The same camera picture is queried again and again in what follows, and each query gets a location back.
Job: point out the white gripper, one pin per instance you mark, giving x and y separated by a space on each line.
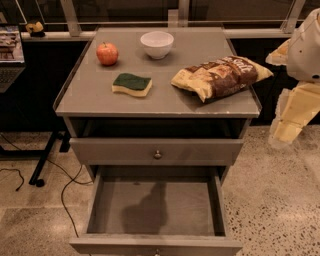
305 55

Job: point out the green and yellow sponge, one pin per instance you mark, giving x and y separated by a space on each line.
131 84

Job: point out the grey drawer cabinet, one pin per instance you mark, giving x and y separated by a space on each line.
91 110

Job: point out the open middle drawer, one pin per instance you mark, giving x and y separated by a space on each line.
156 211

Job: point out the top drawer with knob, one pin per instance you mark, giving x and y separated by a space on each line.
160 152

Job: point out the brown and yellow chip bag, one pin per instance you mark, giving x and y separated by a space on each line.
221 77

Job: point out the white ceramic bowl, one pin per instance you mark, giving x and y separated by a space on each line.
157 44

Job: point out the red apple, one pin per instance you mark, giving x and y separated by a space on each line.
107 54

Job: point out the metal window railing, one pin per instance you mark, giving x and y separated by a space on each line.
76 19

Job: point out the black desk leg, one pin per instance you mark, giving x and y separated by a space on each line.
64 148

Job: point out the yellow and black toy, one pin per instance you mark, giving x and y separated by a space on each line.
35 29

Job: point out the open laptop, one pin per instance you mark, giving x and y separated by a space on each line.
12 61

